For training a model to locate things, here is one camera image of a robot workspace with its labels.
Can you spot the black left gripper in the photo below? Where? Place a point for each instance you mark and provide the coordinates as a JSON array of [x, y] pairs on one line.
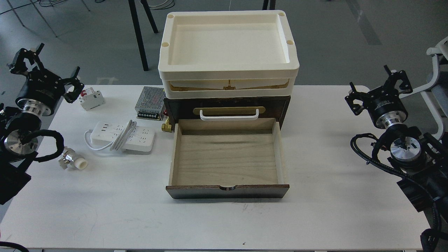
[[39, 89]]

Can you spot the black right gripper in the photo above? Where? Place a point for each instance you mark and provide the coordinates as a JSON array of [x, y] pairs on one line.
[[382, 100]]

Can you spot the white power strip with cable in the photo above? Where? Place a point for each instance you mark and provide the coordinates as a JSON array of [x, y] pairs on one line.
[[119, 137]]

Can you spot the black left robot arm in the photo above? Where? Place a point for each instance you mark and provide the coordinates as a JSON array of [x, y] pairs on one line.
[[21, 125]]

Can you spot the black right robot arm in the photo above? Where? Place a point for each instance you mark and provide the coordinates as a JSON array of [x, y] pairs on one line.
[[420, 160]]

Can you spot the white chair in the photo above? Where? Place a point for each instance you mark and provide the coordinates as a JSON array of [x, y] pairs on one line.
[[434, 92]]

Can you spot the white metal pipe valve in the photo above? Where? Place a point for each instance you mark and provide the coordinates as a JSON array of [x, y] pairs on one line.
[[69, 157]]

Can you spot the metal mesh power supply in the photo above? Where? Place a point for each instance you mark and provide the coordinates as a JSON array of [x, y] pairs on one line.
[[150, 104]]

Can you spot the brass fitting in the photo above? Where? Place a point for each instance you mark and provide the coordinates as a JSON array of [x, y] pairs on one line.
[[166, 126]]

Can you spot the cream plastic stacked tray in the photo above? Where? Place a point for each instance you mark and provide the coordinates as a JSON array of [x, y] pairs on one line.
[[225, 54]]

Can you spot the open wooden drawer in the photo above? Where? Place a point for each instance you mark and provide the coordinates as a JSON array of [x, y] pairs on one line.
[[227, 160]]

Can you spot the white circuit breaker red switch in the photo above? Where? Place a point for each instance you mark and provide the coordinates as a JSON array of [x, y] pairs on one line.
[[90, 98]]

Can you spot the white drawer handle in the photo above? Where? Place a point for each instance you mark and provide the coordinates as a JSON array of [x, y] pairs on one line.
[[229, 118]]

